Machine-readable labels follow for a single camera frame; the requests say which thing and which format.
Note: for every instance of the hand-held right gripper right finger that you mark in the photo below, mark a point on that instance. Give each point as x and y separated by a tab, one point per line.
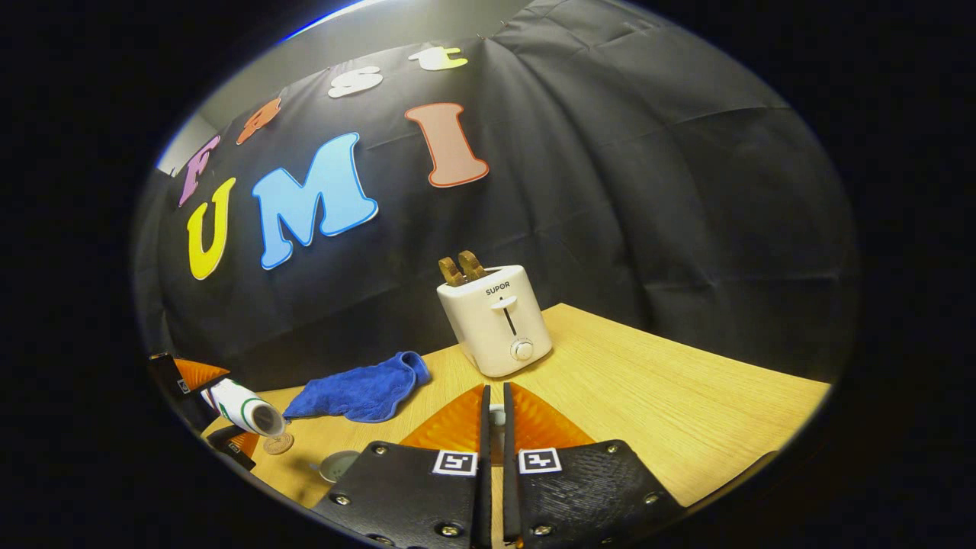
579	496

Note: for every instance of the brown toast slice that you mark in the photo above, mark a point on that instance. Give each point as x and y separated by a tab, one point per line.
451	272
473	264

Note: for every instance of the blue towel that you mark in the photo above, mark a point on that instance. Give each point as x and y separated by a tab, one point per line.
358	393

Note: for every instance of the white blue-patterned teacup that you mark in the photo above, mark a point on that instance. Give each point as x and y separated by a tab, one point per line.
335	467

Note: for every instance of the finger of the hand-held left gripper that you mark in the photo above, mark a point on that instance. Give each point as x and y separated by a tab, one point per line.
236	446
171	377

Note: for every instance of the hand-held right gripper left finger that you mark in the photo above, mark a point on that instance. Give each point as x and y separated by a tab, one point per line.
412	496

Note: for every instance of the white plastic water bottle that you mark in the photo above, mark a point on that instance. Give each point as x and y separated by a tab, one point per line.
236	402

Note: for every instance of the white toaster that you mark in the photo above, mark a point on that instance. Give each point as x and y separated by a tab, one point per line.
488	328

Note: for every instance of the black backdrop cloth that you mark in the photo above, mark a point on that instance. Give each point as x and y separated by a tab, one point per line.
610	191

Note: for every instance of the round wooden coaster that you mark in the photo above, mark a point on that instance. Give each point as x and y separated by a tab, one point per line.
278	444

